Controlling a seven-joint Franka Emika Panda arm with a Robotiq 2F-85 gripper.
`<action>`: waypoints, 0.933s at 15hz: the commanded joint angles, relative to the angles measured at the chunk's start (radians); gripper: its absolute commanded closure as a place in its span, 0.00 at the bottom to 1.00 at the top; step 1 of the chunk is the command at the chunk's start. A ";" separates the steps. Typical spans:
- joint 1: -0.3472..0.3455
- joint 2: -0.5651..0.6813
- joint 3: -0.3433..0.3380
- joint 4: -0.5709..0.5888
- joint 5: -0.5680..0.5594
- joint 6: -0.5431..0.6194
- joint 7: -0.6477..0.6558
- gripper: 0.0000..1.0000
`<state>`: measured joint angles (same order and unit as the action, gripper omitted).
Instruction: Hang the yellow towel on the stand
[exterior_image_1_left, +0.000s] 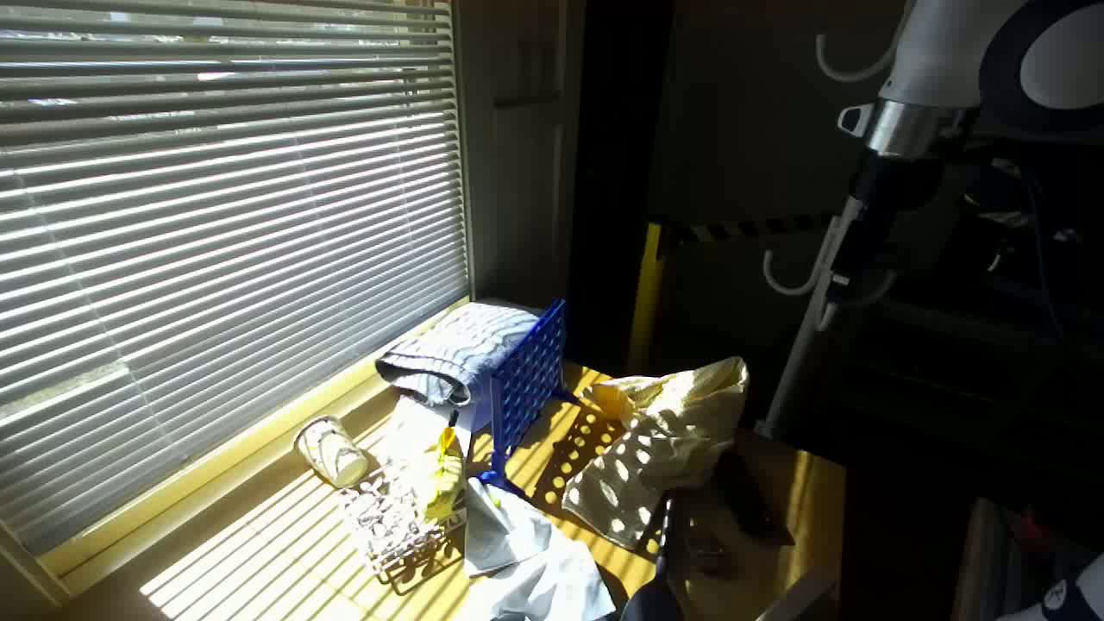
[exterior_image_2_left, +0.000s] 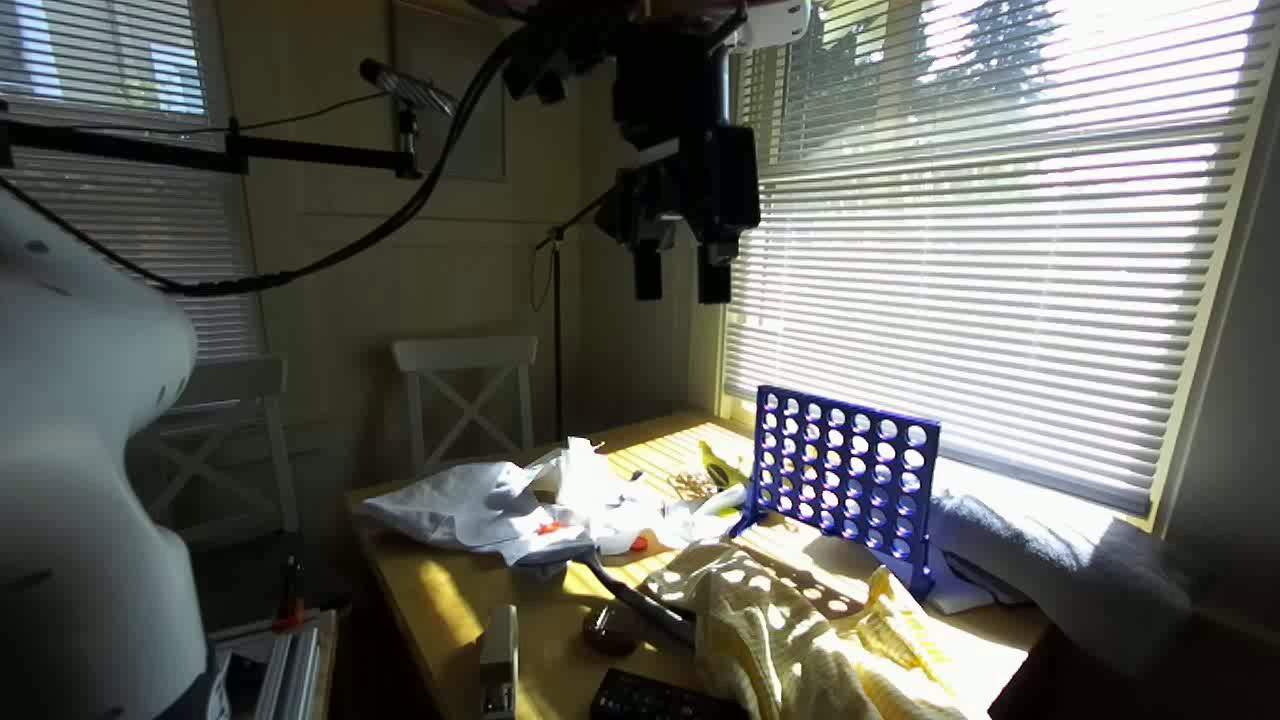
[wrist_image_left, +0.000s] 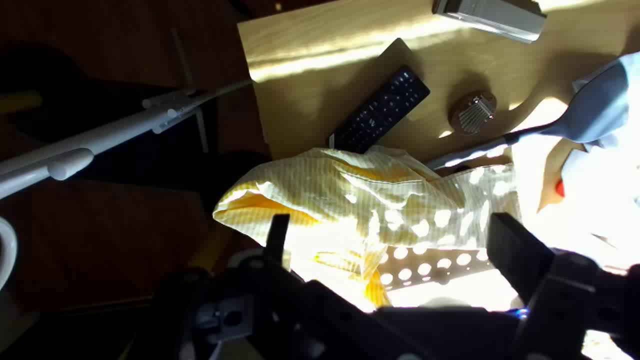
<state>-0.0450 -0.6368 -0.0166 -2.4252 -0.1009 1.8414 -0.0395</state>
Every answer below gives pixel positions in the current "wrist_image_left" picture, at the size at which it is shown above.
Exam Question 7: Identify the white grey crumpled cloth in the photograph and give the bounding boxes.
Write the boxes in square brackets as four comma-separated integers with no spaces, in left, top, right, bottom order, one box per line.
[508,51,640,268]

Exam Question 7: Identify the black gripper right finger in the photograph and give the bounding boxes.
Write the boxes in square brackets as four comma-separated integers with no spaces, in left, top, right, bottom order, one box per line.
[486,211,559,307]

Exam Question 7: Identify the black remote control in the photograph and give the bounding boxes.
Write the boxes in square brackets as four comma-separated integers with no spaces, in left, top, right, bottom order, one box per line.
[328,65,433,157]

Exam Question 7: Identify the round metal knob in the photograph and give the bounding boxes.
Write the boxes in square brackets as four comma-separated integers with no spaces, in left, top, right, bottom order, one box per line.
[449,91,499,137]

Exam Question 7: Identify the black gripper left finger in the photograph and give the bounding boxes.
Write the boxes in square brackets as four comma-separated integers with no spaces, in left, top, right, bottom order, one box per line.
[264,212,295,270]

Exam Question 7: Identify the silver stapler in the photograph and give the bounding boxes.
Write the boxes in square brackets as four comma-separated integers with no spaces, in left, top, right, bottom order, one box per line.
[431,0,548,46]

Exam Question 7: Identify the yellow striped towel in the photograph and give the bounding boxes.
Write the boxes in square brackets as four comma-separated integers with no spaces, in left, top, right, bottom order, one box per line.
[210,146,529,315]

